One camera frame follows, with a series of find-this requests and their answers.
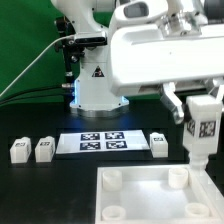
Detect white square table top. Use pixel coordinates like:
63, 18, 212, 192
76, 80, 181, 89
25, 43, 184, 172
95, 165, 224, 224

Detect white cable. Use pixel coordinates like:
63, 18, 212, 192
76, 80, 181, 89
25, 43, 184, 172
0, 35, 78, 98

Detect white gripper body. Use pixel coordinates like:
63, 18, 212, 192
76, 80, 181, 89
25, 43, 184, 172
108, 24, 224, 96

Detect white sheet with markers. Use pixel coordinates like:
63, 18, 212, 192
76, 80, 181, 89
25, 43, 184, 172
56, 130, 149, 154

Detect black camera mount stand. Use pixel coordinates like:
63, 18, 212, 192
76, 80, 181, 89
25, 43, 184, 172
54, 16, 84, 91

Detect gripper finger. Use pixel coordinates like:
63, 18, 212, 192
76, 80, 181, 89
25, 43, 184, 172
205, 78, 224, 100
160, 82, 184, 124

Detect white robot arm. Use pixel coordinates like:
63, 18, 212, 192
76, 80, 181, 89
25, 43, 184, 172
51, 0, 224, 124

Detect black cables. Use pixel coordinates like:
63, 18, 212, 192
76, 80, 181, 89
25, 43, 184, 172
0, 85, 73, 107

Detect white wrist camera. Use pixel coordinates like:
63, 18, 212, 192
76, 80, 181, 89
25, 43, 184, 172
110, 0, 168, 29

